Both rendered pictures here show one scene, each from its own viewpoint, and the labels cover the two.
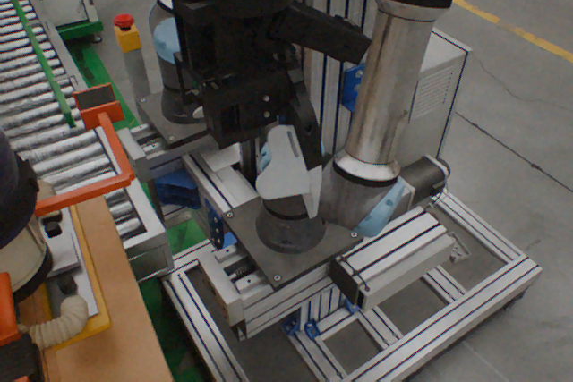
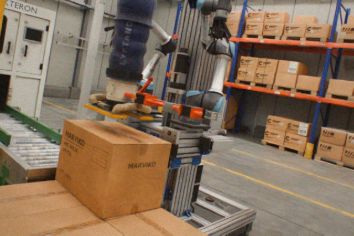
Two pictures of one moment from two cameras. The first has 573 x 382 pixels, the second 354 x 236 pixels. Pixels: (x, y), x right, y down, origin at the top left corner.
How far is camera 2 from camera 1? 165 cm
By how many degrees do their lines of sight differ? 44
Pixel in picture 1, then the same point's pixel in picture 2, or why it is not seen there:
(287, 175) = (224, 43)
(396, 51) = (222, 64)
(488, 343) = not seen: outside the picture
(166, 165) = (135, 123)
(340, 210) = (211, 101)
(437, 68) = not seen: hidden behind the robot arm
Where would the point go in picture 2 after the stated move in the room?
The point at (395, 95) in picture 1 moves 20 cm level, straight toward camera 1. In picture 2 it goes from (222, 73) to (227, 73)
